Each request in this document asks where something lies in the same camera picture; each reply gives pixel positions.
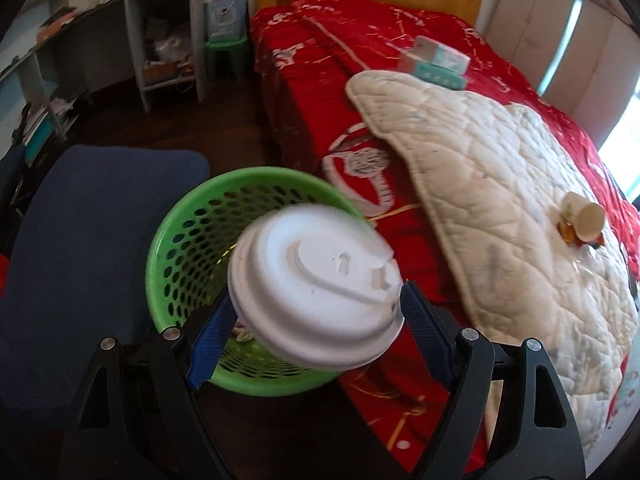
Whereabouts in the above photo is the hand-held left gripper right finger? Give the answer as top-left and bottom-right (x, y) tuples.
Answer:
(400, 282), (586, 480)

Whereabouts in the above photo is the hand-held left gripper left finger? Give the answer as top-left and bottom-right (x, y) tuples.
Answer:
(60, 302), (238, 480)

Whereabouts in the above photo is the green plastic mesh basket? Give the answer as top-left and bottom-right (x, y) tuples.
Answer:
(145, 166), (371, 397)

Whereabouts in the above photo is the white plastic cup lid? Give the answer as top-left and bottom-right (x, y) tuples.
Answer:
(227, 203), (405, 372)

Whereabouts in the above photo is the blue fabric chair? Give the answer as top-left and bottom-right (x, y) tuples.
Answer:
(0, 146), (211, 431)

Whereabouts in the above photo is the small red wrapper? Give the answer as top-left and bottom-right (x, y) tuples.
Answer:
(559, 210), (606, 248)

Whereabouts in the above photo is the white quilted mat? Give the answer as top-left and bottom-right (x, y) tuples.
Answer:
(346, 71), (640, 461)

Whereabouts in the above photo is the beige paper cup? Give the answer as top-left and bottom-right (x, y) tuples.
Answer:
(560, 191), (606, 242)

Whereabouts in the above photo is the teal tissue box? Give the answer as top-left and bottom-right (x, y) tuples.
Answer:
(397, 52), (467, 90)

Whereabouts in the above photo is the window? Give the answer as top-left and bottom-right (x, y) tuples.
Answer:
(597, 90), (640, 206)

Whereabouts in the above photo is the light blue tissue box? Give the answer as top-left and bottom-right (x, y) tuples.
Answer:
(412, 36), (471, 72)

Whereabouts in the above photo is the green plastic stool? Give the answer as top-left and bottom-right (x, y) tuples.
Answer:
(204, 37), (251, 81)

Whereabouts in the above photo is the red bed with wooden headboard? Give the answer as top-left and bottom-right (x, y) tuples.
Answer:
(250, 0), (640, 476)

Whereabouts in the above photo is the white wardrobe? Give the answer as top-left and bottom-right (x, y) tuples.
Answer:
(487, 0), (640, 146)

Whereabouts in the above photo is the white desk with shelves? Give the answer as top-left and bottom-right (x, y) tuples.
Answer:
(0, 0), (208, 141)

